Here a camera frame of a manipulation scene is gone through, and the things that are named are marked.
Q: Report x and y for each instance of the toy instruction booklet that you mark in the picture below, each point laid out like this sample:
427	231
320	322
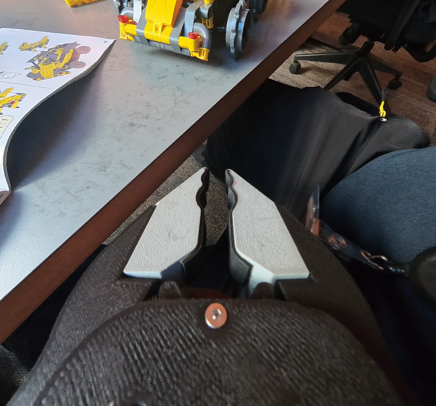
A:
51	72

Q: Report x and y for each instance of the black cloth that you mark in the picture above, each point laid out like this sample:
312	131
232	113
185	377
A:
289	133

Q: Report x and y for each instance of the person's leg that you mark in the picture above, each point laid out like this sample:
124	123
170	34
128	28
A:
381	201

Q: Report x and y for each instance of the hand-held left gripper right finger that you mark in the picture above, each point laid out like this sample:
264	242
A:
265	235

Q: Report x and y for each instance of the yellow toy vehicle model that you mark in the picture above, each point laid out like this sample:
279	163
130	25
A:
170	4

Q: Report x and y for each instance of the black office chair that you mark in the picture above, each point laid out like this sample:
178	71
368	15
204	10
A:
361	58

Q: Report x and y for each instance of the yellow zipper pull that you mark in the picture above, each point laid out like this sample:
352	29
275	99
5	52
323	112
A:
383	108

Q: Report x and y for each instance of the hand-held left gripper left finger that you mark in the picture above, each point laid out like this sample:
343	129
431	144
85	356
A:
167	235

